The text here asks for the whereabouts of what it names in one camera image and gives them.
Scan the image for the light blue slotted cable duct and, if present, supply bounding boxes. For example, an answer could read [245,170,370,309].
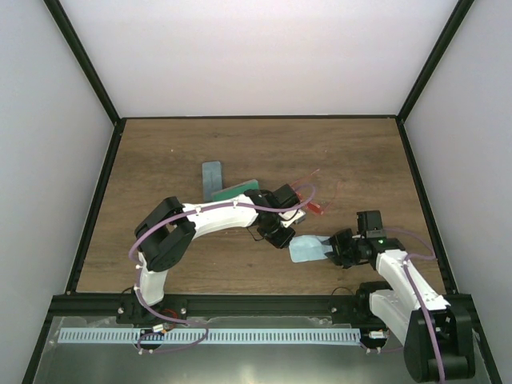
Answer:
[57,327,361,346]

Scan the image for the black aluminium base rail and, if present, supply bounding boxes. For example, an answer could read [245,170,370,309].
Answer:
[48,294,383,327]

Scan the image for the light grey glasses case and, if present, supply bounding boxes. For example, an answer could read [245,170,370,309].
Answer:
[211,179,259,202]

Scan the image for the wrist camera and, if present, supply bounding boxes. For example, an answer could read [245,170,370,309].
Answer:
[273,184,306,226]
[357,210,386,238]

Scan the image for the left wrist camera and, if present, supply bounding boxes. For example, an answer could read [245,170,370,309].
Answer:
[273,184,306,226]

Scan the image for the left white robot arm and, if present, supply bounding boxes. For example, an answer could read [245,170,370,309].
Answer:
[130,185,305,323]

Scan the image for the red lens sunglasses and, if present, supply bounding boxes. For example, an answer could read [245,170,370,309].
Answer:
[290,168,342,216]

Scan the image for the light blue cloth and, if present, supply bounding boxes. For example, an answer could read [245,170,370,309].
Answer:
[288,235,333,263]

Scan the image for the black enclosure frame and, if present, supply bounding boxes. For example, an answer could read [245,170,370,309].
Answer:
[22,0,503,384]

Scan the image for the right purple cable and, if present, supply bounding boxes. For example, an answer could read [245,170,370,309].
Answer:
[379,226,447,383]

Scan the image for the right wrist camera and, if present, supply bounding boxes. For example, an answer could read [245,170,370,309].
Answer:
[357,210,386,238]

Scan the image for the blue-grey glasses case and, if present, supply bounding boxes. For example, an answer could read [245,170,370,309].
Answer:
[202,161,223,202]

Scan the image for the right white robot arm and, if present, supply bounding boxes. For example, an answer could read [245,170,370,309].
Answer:
[321,230,476,383]

